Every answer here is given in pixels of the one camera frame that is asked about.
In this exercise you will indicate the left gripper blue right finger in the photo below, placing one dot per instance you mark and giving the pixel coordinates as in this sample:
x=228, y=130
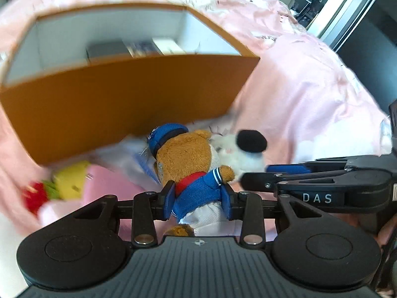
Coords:
x=246, y=207

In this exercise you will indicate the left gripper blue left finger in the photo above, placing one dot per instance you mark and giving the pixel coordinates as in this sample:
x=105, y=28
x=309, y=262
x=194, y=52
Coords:
x=148, y=207

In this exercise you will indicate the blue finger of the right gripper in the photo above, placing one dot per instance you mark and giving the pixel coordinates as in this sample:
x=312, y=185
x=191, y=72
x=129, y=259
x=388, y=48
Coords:
x=335, y=183
x=288, y=169

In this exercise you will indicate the pink pouch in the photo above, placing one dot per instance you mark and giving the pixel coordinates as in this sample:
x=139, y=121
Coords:
x=99, y=182

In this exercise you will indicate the white black plush toy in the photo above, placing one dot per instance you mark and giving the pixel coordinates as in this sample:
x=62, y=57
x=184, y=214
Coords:
x=242, y=151

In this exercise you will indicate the brown bear plush blue uniform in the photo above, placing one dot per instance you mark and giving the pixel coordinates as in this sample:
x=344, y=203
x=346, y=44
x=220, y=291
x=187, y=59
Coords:
x=187, y=158

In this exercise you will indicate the yellow toy case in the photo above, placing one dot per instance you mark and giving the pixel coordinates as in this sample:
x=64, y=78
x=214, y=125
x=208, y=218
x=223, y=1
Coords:
x=69, y=181

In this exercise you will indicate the red crochet strawberry toy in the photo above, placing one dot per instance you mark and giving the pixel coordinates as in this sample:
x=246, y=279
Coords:
x=37, y=194

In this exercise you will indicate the illustrated card box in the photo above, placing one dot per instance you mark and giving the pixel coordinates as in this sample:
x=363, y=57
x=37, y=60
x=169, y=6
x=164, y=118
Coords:
x=142, y=48

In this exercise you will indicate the grey box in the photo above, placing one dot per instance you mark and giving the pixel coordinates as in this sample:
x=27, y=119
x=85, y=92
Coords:
x=110, y=48

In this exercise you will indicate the white box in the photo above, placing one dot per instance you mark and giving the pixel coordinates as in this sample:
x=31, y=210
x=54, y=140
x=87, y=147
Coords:
x=167, y=46

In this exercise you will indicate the pink patterned duvet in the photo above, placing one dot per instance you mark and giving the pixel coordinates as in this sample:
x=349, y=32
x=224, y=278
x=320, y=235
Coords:
x=300, y=95

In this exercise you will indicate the orange cardboard storage box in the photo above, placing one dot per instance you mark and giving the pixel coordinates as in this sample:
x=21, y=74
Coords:
x=60, y=105

